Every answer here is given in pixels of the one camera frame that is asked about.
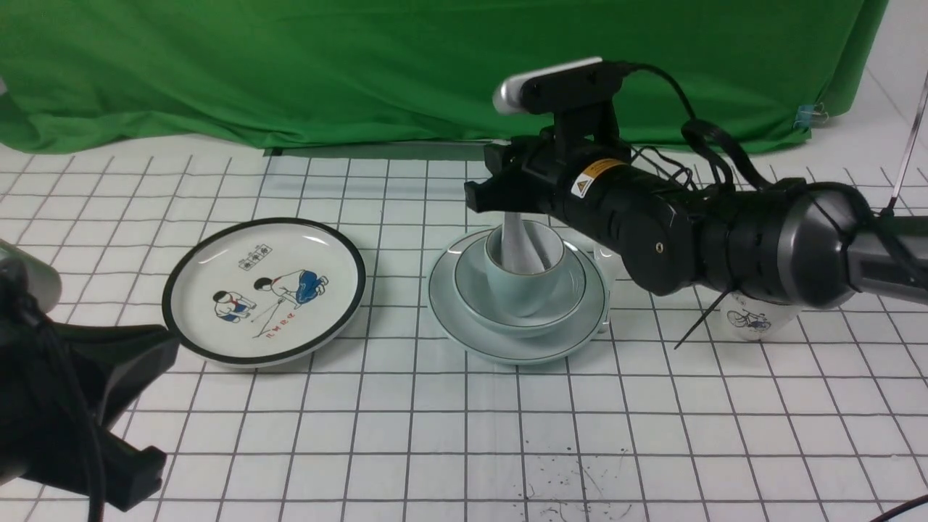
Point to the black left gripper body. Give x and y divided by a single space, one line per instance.
63 388

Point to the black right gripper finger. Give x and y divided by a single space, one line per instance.
501 193

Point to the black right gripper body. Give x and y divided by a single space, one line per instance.
650 221

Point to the white ceramic spoon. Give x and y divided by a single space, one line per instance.
610 265
517 252

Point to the pale blue cup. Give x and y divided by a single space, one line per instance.
522 290

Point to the pale blue bowl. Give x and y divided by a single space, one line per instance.
575 296

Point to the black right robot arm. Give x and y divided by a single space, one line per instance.
795 243

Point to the small black-rimmed cartoon bowl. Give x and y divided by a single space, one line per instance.
498 154

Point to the white bicycle cup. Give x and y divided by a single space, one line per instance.
754 320

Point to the pale blue plate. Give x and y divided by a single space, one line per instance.
459 327

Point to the blue binder clip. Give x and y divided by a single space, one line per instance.
810 115

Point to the black-rimmed cartoon plate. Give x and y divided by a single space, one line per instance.
264 292

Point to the green backdrop cloth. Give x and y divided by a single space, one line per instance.
280 74

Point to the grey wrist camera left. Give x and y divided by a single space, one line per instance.
22 274

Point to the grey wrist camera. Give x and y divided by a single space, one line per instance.
22 274
579 95

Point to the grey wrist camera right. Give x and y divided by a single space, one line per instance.
579 95

